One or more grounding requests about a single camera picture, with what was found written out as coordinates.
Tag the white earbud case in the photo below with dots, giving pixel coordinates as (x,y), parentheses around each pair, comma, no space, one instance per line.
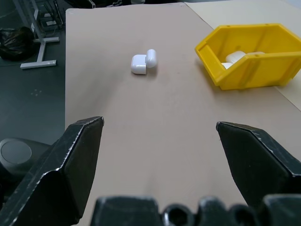
(143,62)

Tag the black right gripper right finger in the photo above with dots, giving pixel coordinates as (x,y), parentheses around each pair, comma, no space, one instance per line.
(256,162)

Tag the yellow plastic bin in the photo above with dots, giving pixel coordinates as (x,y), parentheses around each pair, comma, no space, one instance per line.
(251,58)

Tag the black plastic bag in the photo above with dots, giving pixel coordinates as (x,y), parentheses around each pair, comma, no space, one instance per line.
(15,42)

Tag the white metal stand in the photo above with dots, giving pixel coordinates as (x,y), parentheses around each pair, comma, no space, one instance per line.
(40,47)

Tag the dark grey robot body part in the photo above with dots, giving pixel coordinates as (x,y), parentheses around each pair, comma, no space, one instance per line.
(16,160)

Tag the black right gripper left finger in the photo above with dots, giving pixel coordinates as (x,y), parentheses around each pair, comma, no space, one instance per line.
(58,179)

